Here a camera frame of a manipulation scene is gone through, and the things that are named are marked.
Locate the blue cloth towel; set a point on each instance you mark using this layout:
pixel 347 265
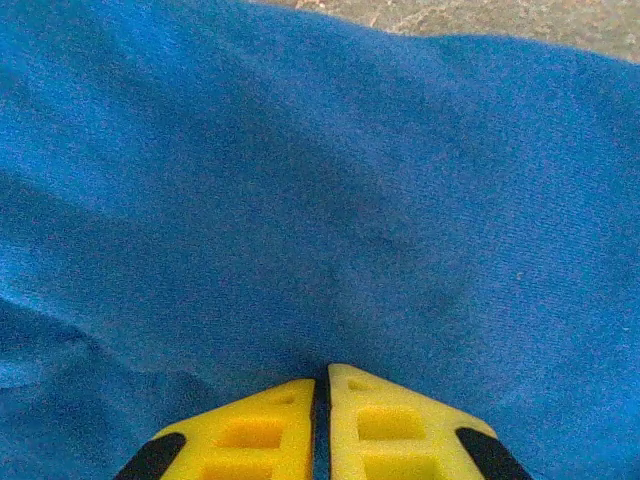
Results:
pixel 300 200

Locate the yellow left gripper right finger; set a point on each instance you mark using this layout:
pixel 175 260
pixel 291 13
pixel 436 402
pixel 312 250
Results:
pixel 395 440

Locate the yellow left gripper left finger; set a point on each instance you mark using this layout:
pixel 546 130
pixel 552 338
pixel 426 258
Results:
pixel 250 445

